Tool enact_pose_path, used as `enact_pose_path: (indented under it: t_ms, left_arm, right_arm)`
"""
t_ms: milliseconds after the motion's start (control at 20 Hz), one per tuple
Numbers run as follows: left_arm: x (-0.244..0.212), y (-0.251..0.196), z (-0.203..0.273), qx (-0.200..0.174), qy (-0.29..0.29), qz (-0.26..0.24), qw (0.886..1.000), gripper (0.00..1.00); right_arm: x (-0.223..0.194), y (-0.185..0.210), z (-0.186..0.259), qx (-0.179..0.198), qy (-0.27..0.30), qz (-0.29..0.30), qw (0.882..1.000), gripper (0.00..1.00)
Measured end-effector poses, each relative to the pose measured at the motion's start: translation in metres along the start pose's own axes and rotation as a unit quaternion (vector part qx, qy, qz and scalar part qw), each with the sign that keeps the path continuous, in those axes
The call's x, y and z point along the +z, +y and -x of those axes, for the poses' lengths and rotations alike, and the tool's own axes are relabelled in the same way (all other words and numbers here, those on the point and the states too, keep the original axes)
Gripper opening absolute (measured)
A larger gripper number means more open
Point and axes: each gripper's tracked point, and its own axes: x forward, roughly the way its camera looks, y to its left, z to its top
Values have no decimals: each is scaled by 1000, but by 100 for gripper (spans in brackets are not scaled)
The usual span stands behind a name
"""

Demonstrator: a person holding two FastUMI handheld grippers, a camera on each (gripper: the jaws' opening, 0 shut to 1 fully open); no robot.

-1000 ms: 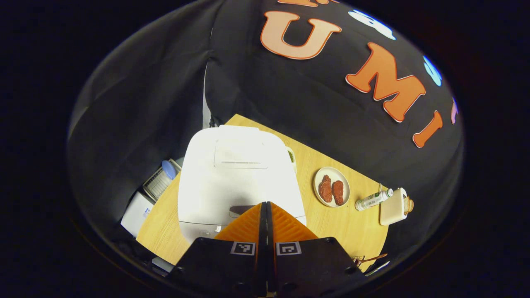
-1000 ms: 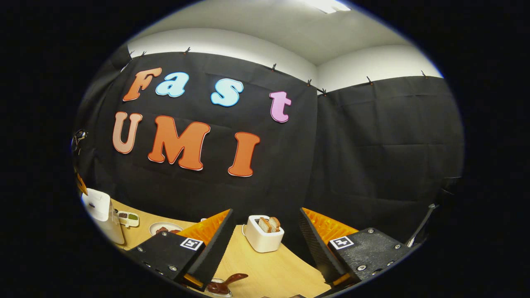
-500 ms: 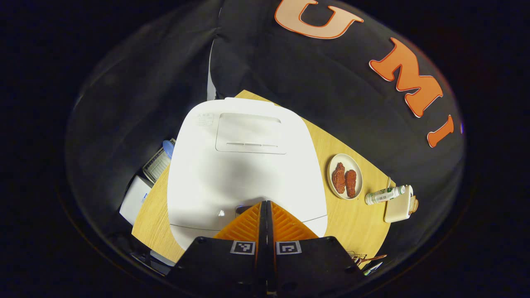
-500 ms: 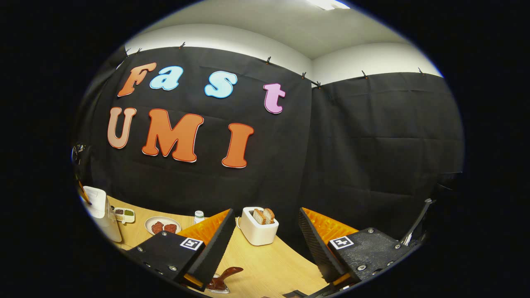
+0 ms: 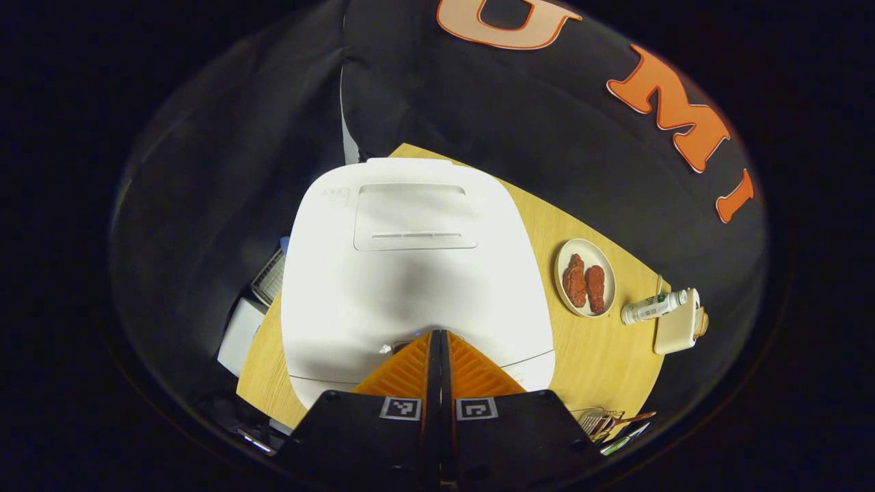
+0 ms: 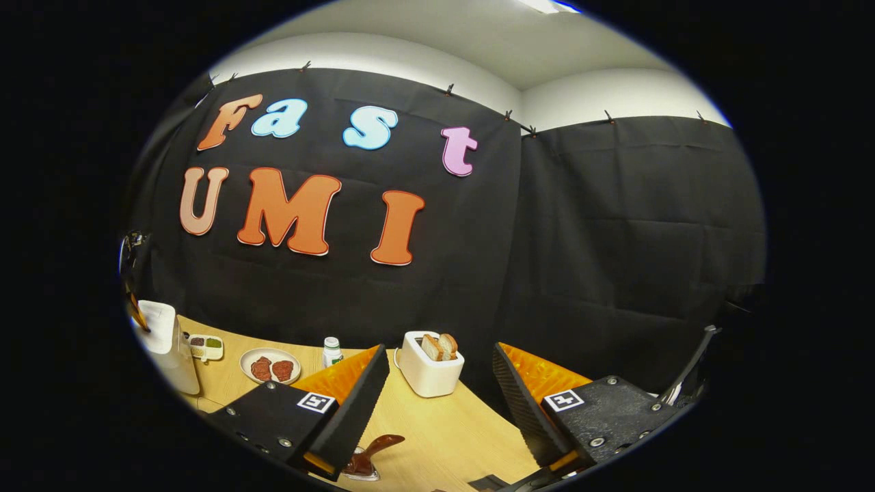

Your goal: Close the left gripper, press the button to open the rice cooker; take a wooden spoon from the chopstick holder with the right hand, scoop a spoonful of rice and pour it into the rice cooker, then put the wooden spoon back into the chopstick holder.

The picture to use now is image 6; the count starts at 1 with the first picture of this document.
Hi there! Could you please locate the white round plate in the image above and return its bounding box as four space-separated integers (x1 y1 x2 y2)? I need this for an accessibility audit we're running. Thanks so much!
240 348 301 385

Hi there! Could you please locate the black metal rod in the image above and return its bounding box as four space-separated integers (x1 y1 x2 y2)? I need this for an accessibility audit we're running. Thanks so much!
660 325 722 405

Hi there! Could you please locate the brown wooden spoon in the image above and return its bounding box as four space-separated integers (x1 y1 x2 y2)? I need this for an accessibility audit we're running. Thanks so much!
344 434 405 478

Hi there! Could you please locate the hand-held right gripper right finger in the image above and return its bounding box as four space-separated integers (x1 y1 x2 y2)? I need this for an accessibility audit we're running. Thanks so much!
492 342 684 474

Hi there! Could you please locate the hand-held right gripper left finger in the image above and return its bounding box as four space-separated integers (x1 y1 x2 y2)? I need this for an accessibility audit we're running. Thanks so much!
205 344 392 482

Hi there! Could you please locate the clear chopstick holder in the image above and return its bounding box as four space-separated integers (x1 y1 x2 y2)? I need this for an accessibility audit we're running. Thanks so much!
349 448 381 482

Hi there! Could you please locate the white divided seasoning tray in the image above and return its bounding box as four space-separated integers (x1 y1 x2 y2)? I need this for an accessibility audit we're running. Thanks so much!
188 334 224 361

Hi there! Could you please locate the black backdrop cloth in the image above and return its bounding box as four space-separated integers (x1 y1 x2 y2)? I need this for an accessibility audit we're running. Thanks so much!
126 67 766 411

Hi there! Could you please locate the row of small backdrop clips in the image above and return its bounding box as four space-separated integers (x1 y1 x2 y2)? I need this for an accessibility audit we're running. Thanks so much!
208 60 708 137

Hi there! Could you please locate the white toaster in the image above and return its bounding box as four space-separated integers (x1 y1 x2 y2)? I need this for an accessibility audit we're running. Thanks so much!
398 331 466 398

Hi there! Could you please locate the white rice cooker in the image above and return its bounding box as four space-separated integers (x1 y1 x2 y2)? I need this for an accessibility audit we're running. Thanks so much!
133 301 201 396

